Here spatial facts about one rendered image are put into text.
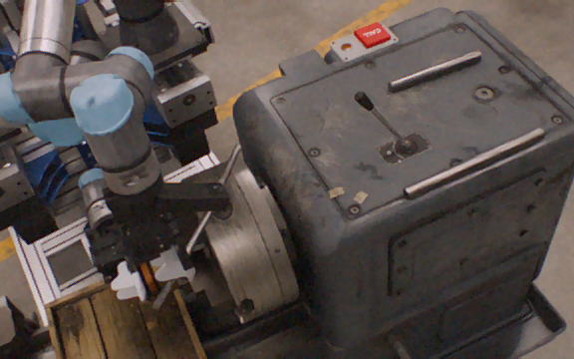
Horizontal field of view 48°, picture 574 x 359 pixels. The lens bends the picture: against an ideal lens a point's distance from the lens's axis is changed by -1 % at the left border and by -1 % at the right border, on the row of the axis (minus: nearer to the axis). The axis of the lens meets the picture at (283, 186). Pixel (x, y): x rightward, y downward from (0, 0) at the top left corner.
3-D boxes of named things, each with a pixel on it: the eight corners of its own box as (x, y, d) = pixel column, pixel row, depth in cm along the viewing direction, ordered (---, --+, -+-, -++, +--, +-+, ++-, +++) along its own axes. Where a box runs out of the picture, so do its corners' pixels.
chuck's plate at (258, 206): (242, 199, 154) (229, 127, 126) (300, 316, 141) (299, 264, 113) (228, 205, 154) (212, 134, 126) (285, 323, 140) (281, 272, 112)
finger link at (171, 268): (162, 291, 103) (143, 250, 98) (197, 276, 104) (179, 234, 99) (167, 304, 101) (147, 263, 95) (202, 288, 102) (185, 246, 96)
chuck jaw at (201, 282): (226, 249, 128) (249, 294, 120) (231, 263, 132) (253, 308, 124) (174, 272, 126) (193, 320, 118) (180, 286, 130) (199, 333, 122)
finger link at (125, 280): (120, 311, 125) (109, 274, 131) (148, 298, 126) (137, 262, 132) (115, 303, 122) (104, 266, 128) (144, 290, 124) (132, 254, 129)
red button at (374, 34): (378, 28, 143) (378, 20, 142) (391, 43, 140) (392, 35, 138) (354, 37, 142) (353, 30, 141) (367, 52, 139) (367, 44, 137)
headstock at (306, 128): (448, 115, 177) (461, -8, 147) (566, 241, 147) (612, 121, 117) (249, 199, 166) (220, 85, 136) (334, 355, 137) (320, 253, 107)
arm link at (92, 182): (116, 183, 152) (104, 160, 146) (129, 216, 146) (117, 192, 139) (84, 196, 151) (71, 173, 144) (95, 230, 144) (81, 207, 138)
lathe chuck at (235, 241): (228, 205, 154) (212, 134, 126) (285, 323, 140) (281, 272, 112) (193, 220, 152) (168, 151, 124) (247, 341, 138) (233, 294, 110)
